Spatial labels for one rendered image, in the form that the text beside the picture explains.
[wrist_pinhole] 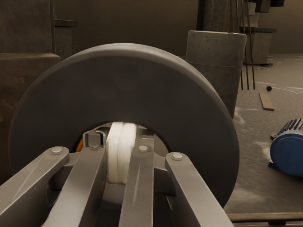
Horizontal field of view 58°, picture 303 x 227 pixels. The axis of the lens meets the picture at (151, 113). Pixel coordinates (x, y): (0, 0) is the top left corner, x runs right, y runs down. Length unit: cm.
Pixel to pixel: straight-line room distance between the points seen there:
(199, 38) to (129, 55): 256
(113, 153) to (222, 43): 254
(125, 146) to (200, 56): 258
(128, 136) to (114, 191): 7
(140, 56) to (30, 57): 38
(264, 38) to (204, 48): 540
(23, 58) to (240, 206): 141
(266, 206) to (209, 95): 159
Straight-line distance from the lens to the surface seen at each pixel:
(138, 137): 17
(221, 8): 437
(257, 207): 171
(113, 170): 16
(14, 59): 52
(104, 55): 16
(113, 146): 15
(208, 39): 268
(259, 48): 793
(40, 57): 52
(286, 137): 194
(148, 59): 16
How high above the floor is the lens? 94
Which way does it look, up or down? 18 degrees down
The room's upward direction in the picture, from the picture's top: 4 degrees clockwise
